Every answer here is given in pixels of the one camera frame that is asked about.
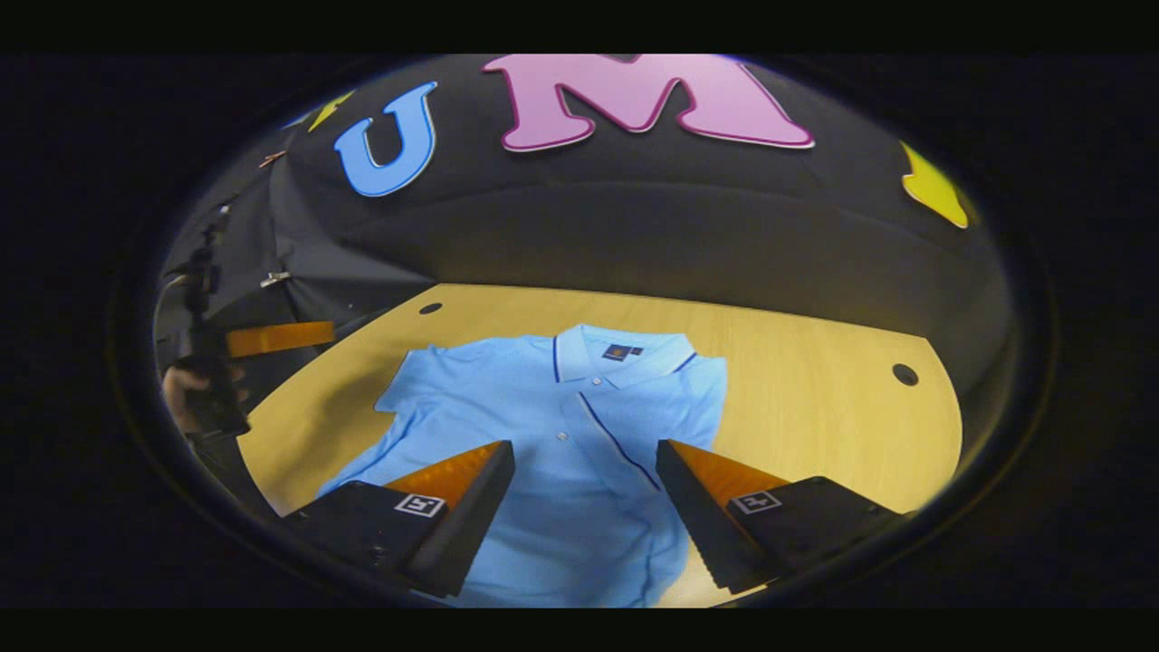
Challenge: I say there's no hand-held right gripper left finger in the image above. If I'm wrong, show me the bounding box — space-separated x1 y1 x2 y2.
283 440 516 599

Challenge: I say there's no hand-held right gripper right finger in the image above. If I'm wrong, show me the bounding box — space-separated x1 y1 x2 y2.
656 439 906 595

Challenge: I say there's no black backdrop cloth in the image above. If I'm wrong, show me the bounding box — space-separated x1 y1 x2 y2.
154 54 1011 408

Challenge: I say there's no light blue T-shirt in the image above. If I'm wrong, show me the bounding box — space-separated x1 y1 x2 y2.
317 323 730 608

